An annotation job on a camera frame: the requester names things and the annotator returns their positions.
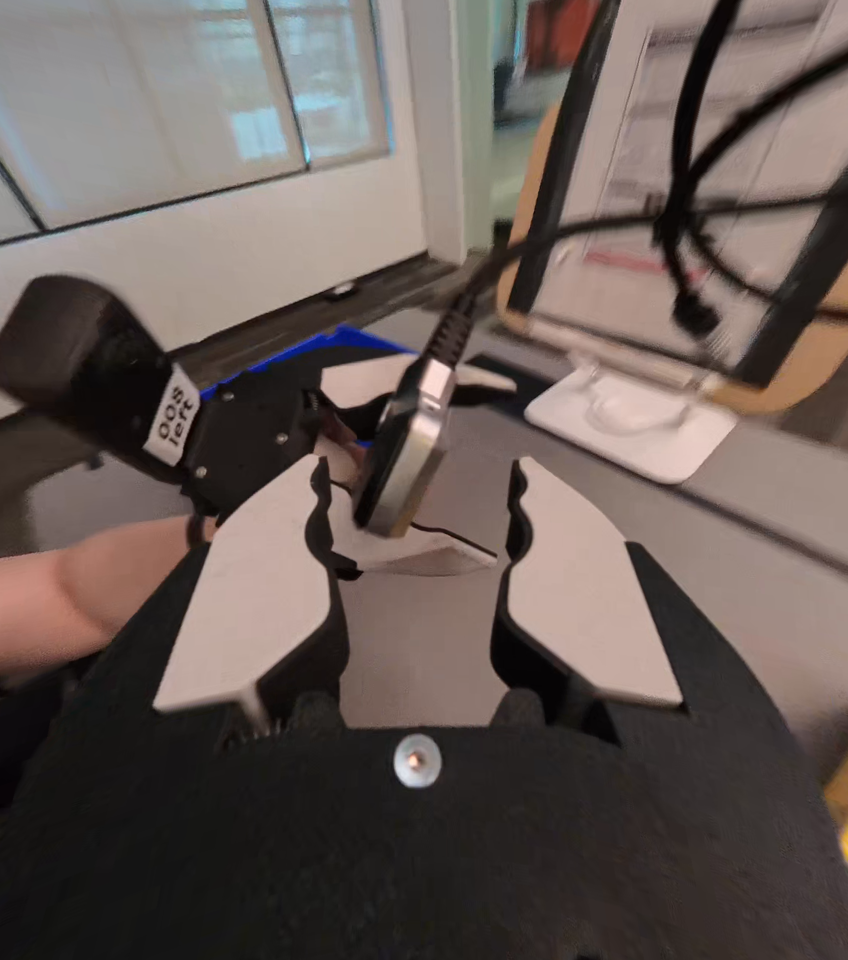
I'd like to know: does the smooth black switch cable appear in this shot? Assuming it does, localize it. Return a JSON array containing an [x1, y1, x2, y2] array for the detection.
[[424, 210, 676, 372]]

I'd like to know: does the white sign stand base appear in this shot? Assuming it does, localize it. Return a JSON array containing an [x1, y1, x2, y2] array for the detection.
[[523, 358, 741, 486]]

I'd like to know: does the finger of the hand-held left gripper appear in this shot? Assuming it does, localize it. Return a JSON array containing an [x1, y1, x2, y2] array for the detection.
[[326, 483, 500, 579], [317, 351, 520, 412]]

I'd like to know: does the black braided hdmi cable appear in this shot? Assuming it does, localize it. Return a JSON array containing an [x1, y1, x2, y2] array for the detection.
[[655, 0, 746, 342], [682, 22, 848, 226]]

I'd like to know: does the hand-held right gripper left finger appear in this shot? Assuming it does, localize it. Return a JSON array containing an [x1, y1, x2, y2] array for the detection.
[[152, 453, 352, 735]]

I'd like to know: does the red wall picture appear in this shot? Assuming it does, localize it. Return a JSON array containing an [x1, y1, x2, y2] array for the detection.
[[525, 0, 605, 72]]

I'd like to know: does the person's left hand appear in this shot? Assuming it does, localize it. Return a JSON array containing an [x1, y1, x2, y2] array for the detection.
[[316, 416, 366, 485]]

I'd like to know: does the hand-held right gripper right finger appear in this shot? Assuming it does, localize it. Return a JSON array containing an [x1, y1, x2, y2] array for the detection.
[[490, 456, 685, 727]]

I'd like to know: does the person's left forearm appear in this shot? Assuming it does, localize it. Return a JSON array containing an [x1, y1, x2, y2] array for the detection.
[[0, 516, 216, 693]]

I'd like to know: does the white framed window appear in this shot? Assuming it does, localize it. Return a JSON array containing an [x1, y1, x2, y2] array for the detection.
[[0, 0, 395, 252]]

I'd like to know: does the blue plastic bin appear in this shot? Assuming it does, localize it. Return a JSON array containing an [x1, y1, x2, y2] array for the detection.
[[199, 324, 419, 402]]

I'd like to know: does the hdmi switch box with button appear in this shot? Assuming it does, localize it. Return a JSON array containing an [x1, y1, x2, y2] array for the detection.
[[352, 357, 460, 541]]

